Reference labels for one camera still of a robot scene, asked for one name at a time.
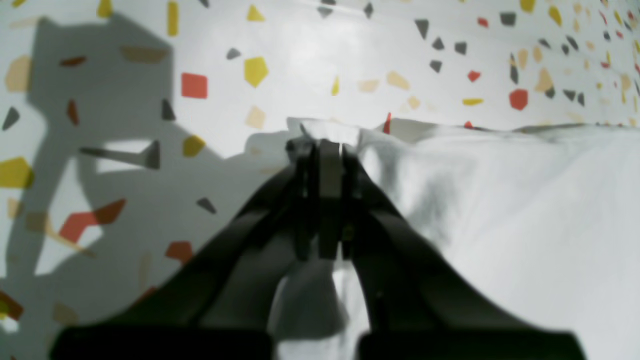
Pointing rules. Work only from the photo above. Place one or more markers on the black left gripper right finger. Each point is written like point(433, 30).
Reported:
point(418, 306)

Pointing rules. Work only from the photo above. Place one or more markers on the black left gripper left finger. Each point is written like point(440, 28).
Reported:
point(217, 307)

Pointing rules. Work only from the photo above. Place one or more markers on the white T-shirt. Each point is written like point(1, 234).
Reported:
point(542, 219)

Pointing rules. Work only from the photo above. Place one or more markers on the terrazzo patterned table cloth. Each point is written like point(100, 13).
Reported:
point(132, 131)

